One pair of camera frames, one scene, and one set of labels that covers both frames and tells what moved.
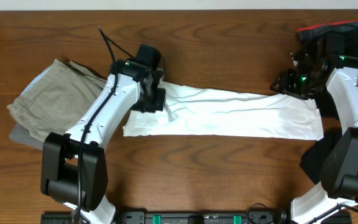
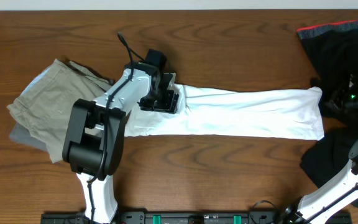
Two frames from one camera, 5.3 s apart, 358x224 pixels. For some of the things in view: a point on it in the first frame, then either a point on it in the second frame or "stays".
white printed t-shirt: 194,112 stays
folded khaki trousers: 54,104 stays
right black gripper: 286,85 to 335,102
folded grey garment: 21,135 stays
